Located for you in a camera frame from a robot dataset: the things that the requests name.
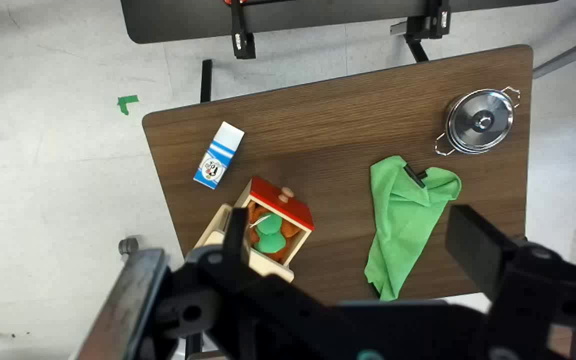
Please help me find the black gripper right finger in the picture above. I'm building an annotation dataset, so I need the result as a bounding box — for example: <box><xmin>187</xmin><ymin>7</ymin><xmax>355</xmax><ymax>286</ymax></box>
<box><xmin>444</xmin><ymin>204</ymin><xmax>523</xmax><ymax>296</ymax></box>

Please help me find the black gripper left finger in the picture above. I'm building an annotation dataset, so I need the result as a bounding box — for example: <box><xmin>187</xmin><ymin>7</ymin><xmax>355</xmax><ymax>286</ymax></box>
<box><xmin>223</xmin><ymin>207</ymin><xmax>250</xmax><ymax>286</ymax></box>

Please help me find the silver pot lid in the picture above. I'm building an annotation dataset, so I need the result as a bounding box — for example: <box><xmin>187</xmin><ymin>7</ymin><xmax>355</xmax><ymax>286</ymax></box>
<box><xmin>445</xmin><ymin>91</ymin><xmax>516</xmax><ymax>155</ymax></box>

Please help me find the green toy piece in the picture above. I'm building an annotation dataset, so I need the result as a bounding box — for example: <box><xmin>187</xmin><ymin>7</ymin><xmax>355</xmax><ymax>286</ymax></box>
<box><xmin>251</xmin><ymin>213</ymin><xmax>289</xmax><ymax>256</ymax></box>

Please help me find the wooden toy house red roof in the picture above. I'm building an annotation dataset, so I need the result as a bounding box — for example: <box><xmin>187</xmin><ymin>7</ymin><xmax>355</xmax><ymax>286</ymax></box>
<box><xmin>191</xmin><ymin>177</ymin><xmax>316</xmax><ymax>286</ymax></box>

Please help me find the green microfiber cloth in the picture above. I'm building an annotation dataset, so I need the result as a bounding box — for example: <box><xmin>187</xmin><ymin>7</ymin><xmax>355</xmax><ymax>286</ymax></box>
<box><xmin>361</xmin><ymin>155</ymin><xmax>463</xmax><ymax>304</ymax></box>

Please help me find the blue and white carton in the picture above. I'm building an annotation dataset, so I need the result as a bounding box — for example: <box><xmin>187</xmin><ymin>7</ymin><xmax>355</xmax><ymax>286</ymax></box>
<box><xmin>191</xmin><ymin>121</ymin><xmax>246</xmax><ymax>193</ymax></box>

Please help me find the grey caster wheel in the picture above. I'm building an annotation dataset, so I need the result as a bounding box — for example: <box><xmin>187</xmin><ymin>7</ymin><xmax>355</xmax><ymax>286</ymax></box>
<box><xmin>116</xmin><ymin>235</ymin><xmax>141</xmax><ymax>260</ymax></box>

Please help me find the black table leg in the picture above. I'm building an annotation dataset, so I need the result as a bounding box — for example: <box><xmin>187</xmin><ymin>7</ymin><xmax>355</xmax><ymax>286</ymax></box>
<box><xmin>197</xmin><ymin>58</ymin><xmax>213</xmax><ymax>106</ymax></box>

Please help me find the grey metal bar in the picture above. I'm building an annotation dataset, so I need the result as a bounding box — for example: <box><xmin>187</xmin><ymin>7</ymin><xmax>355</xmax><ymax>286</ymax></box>
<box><xmin>531</xmin><ymin>26</ymin><xmax>576</xmax><ymax>83</ymax></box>

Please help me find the dark grey table top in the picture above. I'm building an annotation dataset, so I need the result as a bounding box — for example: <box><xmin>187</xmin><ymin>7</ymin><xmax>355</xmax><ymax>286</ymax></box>
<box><xmin>117</xmin><ymin>0</ymin><xmax>558</xmax><ymax>46</ymax></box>

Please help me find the silver pot with wire handles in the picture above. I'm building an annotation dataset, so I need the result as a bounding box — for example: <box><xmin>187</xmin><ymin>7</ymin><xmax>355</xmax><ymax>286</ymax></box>
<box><xmin>432</xmin><ymin>83</ymin><xmax>523</xmax><ymax>160</ymax></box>

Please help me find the black clamp bracket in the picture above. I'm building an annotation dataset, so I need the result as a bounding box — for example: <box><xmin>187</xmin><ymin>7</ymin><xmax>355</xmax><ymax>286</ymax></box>
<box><xmin>403</xmin><ymin>0</ymin><xmax>452</xmax><ymax>67</ymax></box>
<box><xmin>227</xmin><ymin>0</ymin><xmax>257</xmax><ymax>63</ymax></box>

